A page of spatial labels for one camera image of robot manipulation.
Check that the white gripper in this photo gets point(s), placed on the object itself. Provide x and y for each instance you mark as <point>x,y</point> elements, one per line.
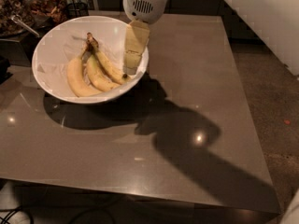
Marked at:
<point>145,6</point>

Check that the yellow banana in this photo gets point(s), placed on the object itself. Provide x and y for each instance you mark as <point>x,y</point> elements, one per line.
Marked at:
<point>97,77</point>
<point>114,73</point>
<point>75,77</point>

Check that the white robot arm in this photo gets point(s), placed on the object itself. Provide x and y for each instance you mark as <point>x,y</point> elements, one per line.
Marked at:
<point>230,125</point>

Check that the white bowl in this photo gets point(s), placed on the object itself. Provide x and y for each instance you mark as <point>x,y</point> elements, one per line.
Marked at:
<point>100,26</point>

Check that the white paper napkin in bowl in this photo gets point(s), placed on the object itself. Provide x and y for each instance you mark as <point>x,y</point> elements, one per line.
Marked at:
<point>57,48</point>

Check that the tray of dried snacks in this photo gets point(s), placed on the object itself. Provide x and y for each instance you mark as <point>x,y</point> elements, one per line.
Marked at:
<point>54,9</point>

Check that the metal spoon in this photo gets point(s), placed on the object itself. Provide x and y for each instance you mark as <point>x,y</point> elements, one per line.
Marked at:
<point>17,19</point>

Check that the black wire basket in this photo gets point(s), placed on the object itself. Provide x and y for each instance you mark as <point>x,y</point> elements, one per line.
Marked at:
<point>76,10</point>

